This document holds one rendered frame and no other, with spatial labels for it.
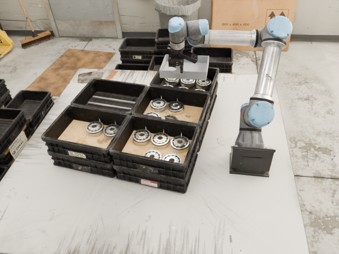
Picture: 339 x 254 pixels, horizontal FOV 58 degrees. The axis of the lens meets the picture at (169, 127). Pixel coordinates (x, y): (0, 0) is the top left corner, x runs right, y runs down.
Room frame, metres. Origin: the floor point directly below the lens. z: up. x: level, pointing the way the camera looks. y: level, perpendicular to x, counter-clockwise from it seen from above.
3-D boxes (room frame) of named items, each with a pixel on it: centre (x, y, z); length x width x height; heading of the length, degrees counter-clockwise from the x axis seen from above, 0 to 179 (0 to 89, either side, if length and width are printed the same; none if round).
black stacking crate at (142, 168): (1.15, 0.08, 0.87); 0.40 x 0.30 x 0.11; 70
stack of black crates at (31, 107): (2.15, 1.22, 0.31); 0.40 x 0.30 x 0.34; 169
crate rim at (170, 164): (1.15, 0.08, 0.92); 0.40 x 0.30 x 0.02; 70
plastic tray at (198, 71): (1.60, -0.12, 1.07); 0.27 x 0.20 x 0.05; 78
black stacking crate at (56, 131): (1.28, 0.45, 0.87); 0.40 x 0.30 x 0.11; 70
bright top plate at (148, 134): (1.25, 0.16, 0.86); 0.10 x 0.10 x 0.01
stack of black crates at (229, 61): (2.60, -0.44, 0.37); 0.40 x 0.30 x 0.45; 79
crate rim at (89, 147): (1.28, 0.45, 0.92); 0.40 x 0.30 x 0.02; 70
